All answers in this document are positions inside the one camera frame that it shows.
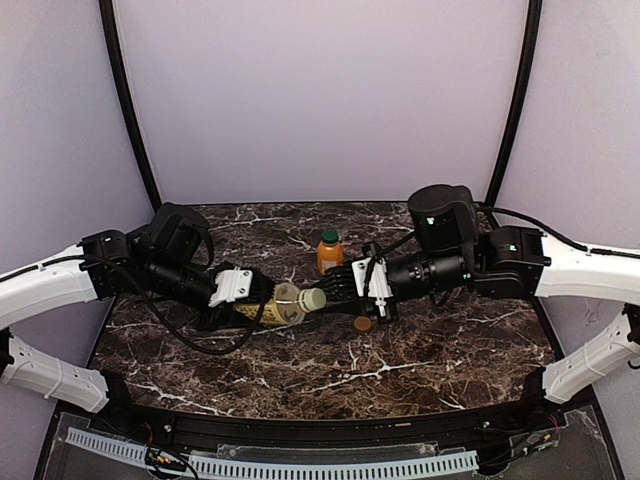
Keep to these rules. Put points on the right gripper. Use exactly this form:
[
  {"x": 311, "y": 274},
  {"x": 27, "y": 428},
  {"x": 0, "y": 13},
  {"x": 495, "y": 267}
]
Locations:
[{"x": 344, "y": 291}]

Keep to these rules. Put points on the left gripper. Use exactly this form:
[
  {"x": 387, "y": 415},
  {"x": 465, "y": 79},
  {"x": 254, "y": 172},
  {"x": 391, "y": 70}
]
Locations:
[{"x": 220, "y": 310}]

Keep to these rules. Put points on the gold bottle cap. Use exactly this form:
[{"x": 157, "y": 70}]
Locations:
[{"x": 362, "y": 325}]

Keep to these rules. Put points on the yellow tea bottle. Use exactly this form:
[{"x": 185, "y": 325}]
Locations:
[{"x": 282, "y": 309}]

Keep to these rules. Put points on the cream bottle cap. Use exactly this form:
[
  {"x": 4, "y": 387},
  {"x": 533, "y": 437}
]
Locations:
[{"x": 311, "y": 300}]

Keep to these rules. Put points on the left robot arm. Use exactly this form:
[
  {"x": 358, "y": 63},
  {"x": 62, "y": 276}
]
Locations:
[{"x": 156, "y": 258}]

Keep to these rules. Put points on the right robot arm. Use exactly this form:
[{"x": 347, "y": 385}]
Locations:
[{"x": 447, "y": 250}]

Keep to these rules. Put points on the orange juice bottle green cap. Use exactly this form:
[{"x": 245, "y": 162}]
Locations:
[{"x": 329, "y": 252}]

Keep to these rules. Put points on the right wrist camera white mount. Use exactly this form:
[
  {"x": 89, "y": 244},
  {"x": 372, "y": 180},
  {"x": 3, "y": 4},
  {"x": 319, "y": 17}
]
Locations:
[{"x": 372, "y": 286}]

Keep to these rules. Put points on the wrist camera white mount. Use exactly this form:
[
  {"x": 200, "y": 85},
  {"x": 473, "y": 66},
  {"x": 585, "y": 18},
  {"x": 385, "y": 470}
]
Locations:
[
  {"x": 232, "y": 284},
  {"x": 372, "y": 286}
]

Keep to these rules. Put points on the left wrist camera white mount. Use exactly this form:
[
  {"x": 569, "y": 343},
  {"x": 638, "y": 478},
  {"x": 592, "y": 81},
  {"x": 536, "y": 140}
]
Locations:
[{"x": 232, "y": 284}]

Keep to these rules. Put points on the black front rail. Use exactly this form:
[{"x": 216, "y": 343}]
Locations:
[{"x": 481, "y": 427}]

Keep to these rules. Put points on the white slotted cable duct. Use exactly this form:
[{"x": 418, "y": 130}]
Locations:
[{"x": 247, "y": 465}]

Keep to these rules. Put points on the black left frame post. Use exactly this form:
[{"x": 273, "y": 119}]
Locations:
[{"x": 127, "y": 107}]

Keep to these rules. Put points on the black frame post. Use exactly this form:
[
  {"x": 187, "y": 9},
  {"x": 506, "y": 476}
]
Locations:
[
  {"x": 526, "y": 58},
  {"x": 127, "y": 107}
]

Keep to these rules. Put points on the black right frame post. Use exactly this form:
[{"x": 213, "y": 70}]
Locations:
[{"x": 526, "y": 58}]

